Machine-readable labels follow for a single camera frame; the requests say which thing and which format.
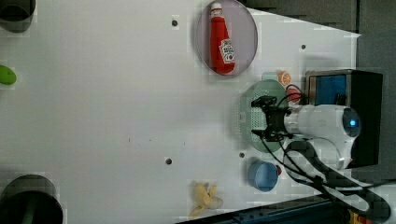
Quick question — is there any blue metal frame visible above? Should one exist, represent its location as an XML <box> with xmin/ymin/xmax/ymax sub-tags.
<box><xmin>178</xmin><ymin>196</ymin><xmax>350</xmax><ymax>224</ymax></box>

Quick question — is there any peeled banana toy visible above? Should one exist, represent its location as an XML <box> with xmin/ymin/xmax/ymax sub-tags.
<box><xmin>190</xmin><ymin>183</ymin><xmax>223</xmax><ymax>217</ymax></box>

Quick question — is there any green cylinder object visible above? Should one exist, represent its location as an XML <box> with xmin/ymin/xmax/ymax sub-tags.
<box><xmin>0</xmin><ymin>65</ymin><xmax>17</xmax><ymax>85</ymax></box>

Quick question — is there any pale purple plate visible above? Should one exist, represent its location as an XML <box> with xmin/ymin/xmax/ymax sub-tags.
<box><xmin>194</xmin><ymin>0</ymin><xmax>258</xmax><ymax>76</ymax></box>

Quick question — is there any red round toy fruit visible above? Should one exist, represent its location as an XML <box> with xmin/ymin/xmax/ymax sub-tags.
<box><xmin>286</xmin><ymin>87</ymin><xmax>301</xmax><ymax>103</ymax></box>

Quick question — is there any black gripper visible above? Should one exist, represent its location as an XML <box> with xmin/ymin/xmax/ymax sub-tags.
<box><xmin>250</xmin><ymin>95</ymin><xmax>291</xmax><ymax>139</ymax></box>

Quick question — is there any red ketchup bottle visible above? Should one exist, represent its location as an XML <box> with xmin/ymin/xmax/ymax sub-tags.
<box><xmin>209</xmin><ymin>2</ymin><xmax>235</xmax><ymax>75</ymax></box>

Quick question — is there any green strainer bowl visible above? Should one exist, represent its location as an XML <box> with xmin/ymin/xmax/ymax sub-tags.
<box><xmin>239</xmin><ymin>72</ymin><xmax>285</xmax><ymax>153</ymax></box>

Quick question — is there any black toaster oven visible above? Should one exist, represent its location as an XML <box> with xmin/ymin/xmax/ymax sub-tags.
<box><xmin>305</xmin><ymin>69</ymin><xmax>383</xmax><ymax>169</ymax></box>

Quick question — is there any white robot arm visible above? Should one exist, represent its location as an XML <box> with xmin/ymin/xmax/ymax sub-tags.
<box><xmin>250</xmin><ymin>95</ymin><xmax>392</xmax><ymax>224</ymax></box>

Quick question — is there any orange slice toy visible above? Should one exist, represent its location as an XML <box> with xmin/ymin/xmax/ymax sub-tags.
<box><xmin>277</xmin><ymin>71</ymin><xmax>291</xmax><ymax>86</ymax></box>

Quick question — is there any red strawberry toy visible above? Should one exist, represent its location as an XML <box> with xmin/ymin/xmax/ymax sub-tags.
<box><xmin>276</xmin><ymin>165</ymin><xmax>282</xmax><ymax>175</ymax></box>

